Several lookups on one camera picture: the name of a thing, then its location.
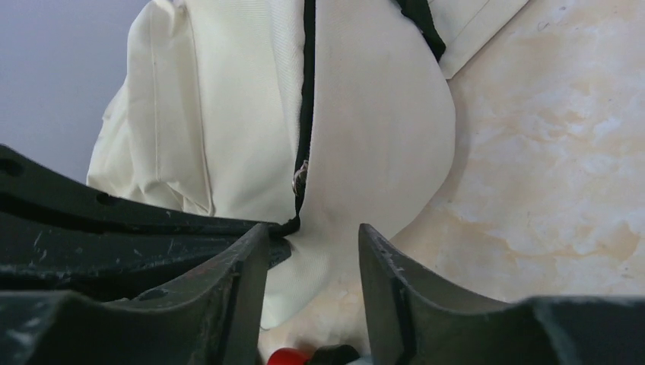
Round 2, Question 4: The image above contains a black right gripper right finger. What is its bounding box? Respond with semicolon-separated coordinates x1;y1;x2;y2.
358;224;644;364

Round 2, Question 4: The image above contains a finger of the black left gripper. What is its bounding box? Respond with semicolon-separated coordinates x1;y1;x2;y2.
0;211;294;298
0;144;300;238

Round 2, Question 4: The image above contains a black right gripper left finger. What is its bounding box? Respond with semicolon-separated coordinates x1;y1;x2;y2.
1;224;269;364

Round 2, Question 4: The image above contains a red black glue bottle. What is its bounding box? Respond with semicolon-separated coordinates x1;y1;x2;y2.
266;344;361;365

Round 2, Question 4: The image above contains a cream canvas backpack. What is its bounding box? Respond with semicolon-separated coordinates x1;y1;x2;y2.
87;1;523;330

